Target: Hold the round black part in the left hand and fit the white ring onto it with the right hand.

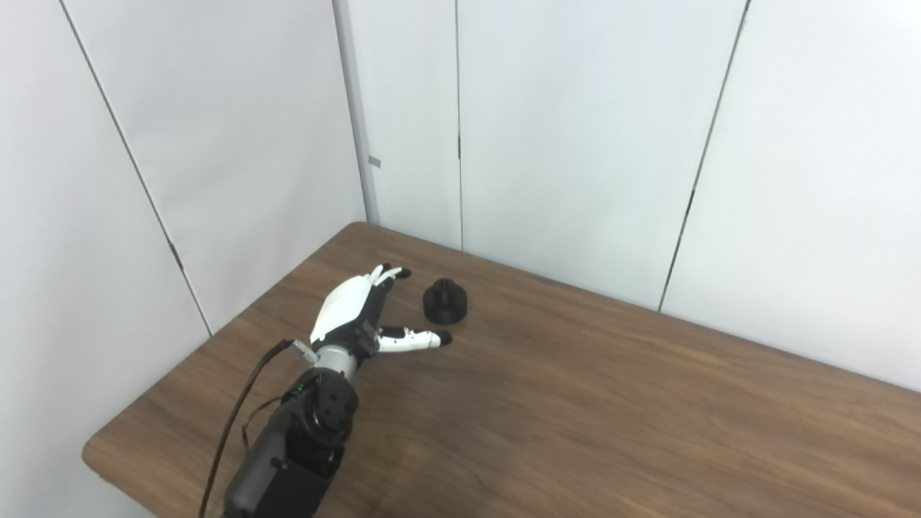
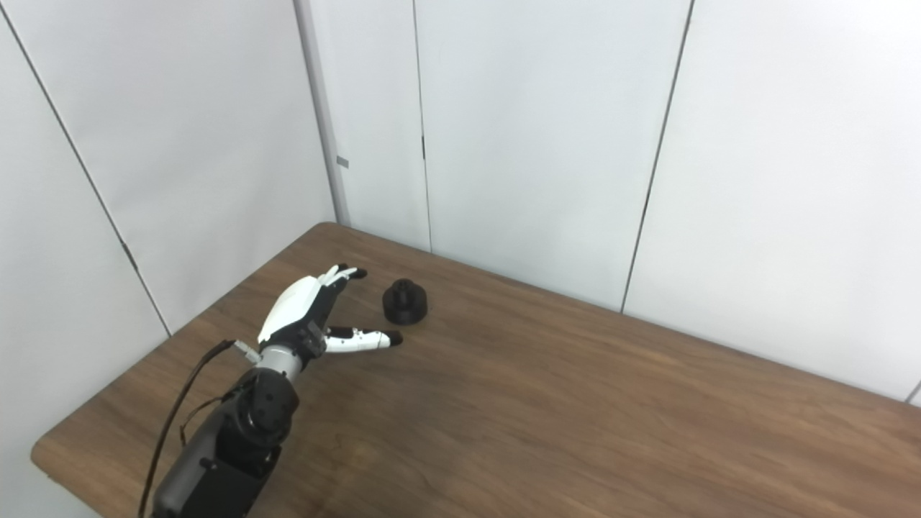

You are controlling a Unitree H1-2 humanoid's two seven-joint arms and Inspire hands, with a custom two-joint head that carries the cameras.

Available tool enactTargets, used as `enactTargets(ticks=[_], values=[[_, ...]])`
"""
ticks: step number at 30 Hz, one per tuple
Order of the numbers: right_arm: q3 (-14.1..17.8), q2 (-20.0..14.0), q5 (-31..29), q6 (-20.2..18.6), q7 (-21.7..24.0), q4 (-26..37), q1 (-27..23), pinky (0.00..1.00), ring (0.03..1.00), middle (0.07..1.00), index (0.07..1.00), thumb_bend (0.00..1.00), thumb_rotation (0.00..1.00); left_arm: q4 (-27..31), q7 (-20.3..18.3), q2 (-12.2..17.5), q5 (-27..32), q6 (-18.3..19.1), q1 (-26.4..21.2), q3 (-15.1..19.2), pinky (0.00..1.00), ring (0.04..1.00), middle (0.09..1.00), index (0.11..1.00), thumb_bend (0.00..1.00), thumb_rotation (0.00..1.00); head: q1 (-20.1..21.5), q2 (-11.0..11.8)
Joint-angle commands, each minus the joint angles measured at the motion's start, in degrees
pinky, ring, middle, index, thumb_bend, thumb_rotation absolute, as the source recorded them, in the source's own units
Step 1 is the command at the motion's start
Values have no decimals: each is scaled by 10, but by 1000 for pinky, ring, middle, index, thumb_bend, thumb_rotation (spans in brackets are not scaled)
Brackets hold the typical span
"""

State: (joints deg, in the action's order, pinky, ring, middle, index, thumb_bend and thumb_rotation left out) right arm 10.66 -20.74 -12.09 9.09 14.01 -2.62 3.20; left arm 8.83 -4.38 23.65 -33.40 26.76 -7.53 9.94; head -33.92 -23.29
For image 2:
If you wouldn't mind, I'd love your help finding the round black plastic part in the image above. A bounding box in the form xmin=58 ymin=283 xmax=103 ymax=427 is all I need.
xmin=382 ymin=278 xmax=428 ymax=325

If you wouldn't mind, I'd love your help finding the grey vertical corner post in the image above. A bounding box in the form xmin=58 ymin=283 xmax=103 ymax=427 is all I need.
xmin=294 ymin=0 xmax=351 ymax=226

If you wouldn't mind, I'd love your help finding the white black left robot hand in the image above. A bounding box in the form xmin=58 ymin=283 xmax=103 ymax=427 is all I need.
xmin=257 ymin=264 xmax=404 ymax=359

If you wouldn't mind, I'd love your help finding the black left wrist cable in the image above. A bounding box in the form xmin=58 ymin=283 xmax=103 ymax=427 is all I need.
xmin=137 ymin=340 xmax=261 ymax=518

